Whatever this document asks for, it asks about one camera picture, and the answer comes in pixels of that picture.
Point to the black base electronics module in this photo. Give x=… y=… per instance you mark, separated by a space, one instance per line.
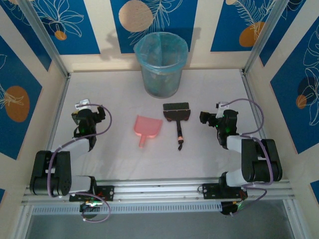
x=87 y=207
x=226 y=207

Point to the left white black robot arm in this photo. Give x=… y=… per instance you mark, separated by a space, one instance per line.
x=49 y=171

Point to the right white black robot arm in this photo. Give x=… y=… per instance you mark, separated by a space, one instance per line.
x=261 y=161

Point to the aluminium frame post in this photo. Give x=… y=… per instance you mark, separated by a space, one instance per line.
x=264 y=32
x=42 y=32

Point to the trash bin with blue bag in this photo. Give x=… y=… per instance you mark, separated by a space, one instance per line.
x=162 y=82

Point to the dark hand brush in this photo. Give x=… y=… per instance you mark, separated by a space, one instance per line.
x=177 y=112

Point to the aluminium table side rail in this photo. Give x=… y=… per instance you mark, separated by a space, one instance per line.
x=249 y=92
x=58 y=99

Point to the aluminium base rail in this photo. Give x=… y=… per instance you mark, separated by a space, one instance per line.
x=159 y=189

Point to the pink plastic dustpan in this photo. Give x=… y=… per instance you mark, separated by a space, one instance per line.
x=147 y=125

